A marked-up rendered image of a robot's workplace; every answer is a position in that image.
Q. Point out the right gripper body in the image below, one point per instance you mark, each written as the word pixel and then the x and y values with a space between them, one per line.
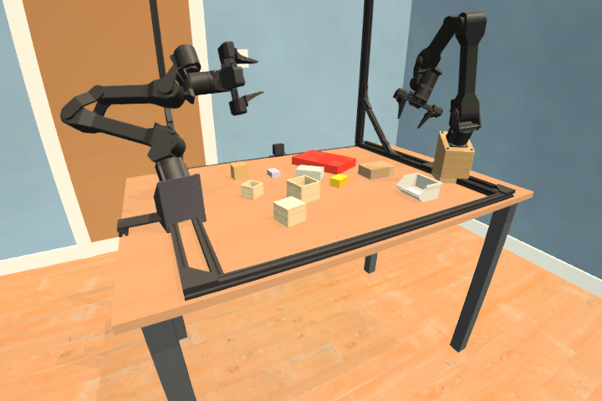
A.
pixel 238 106

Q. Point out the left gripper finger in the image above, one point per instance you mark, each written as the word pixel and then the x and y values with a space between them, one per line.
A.
pixel 401 101
pixel 427 115

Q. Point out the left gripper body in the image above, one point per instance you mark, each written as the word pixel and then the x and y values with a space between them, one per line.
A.
pixel 422 94

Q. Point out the red flat rectangular block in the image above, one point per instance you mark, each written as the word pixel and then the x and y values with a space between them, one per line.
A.
pixel 333 164

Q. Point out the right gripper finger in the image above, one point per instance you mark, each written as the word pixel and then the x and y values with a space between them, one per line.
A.
pixel 251 96
pixel 240 59

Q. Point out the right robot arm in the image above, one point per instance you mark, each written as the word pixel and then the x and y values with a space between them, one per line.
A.
pixel 165 145

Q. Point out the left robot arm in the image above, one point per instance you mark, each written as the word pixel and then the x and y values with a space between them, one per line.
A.
pixel 469 29

